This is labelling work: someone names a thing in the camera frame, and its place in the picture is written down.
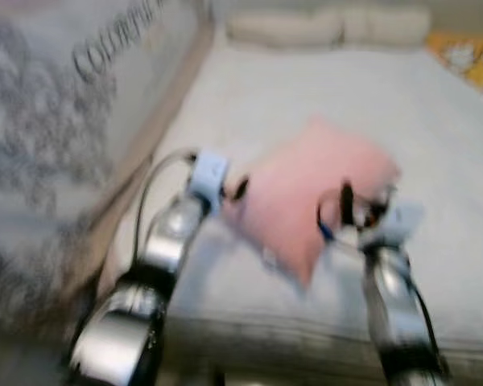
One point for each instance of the pink pillow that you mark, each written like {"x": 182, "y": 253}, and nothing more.
{"x": 314, "y": 193}

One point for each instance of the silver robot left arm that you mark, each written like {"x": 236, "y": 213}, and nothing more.
{"x": 137, "y": 305}

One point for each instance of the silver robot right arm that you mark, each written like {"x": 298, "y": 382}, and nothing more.
{"x": 398, "y": 314}

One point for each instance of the white quilted mattress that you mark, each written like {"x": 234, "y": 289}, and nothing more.
{"x": 362, "y": 112}

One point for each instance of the beige bolster pillow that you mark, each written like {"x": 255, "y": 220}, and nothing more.
{"x": 282, "y": 28}
{"x": 386, "y": 24}

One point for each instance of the orange cartoon print blanket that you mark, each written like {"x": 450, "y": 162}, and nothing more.
{"x": 471, "y": 60}

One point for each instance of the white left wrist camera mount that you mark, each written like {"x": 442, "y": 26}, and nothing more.
{"x": 209, "y": 177}

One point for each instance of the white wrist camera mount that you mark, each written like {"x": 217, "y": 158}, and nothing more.
{"x": 209, "y": 177}
{"x": 396, "y": 221}

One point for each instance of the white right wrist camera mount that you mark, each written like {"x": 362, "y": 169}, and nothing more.
{"x": 396, "y": 221}

